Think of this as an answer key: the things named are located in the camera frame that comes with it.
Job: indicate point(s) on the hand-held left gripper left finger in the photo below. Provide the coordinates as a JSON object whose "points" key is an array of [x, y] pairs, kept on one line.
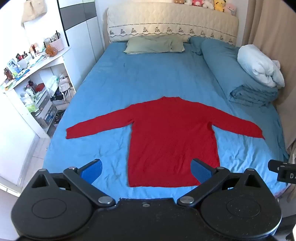
{"points": [[92, 171]]}

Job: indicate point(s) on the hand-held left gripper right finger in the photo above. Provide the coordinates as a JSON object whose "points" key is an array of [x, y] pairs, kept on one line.
{"points": [[200, 171]]}

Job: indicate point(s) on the red knit sweater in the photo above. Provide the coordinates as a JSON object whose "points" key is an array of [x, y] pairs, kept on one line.
{"points": [[171, 139]]}

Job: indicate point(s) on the clear plastic drawer box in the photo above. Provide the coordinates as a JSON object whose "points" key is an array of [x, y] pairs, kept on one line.
{"points": [[45, 111]]}

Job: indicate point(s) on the green tissue pack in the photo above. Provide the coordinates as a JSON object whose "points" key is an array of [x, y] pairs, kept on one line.
{"points": [[30, 108]]}

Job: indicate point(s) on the white cloth bag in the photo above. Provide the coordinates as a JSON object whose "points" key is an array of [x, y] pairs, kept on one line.
{"points": [[66, 87]]}

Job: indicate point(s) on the bed with blue sheet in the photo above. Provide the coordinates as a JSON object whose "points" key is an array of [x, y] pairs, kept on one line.
{"points": [[115, 81]]}

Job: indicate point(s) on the red box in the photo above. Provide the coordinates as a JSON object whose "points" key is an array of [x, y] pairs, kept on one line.
{"points": [[39, 87]]}

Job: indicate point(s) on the rolled blue duvet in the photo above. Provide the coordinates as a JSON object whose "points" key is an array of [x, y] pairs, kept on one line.
{"points": [[231, 71]]}

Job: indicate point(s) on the white duvet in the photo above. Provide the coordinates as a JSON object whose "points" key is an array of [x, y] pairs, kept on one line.
{"points": [[259, 64]]}

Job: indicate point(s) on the white shelf unit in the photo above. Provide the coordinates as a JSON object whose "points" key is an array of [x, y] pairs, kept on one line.
{"points": [[46, 67]]}

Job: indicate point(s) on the blue pillow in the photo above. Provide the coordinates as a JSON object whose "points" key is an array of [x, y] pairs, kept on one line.
{"points": [[196, 45]]}

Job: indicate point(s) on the orange plush toy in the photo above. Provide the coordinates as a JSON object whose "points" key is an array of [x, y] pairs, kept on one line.
{"points": [[51, 51]]}

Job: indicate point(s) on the white cup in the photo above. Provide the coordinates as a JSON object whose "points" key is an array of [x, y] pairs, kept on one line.
{"points": [[22, 63]]}

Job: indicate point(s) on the brown bottle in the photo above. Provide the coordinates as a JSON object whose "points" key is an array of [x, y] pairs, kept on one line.
{"points": [[7, 74]]}

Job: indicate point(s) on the pink storage basket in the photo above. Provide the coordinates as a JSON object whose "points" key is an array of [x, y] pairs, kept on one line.
{"points": [[57, 45]]}

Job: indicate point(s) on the green pillow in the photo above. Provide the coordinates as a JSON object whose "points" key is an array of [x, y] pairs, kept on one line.
{"points": [[152, 45]]}

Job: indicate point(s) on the white and grey wardrobe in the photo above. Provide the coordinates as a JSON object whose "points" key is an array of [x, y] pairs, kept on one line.
{"points": [[78, 34]]}

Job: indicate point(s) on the beige curtain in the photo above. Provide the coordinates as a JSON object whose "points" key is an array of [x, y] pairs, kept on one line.
{"points": [[266, 25]]}

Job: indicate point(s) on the cream quilted headboard cover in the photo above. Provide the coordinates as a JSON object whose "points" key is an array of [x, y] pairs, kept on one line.
{"points": [[171, 20]]}

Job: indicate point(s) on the yellow plush toy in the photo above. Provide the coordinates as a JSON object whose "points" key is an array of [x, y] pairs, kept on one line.
{"points": [[219, 5]]}

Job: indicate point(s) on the pink and white plush toy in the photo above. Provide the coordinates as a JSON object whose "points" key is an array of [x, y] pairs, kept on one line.
{"points": [[197, 2]]}

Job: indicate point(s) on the beige hanging bag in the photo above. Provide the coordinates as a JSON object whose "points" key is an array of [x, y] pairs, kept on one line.
{"points": [[33, 10]]}

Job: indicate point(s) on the brown plush toy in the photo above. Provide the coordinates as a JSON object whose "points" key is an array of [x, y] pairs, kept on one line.
{"points": [[179, 1]]}

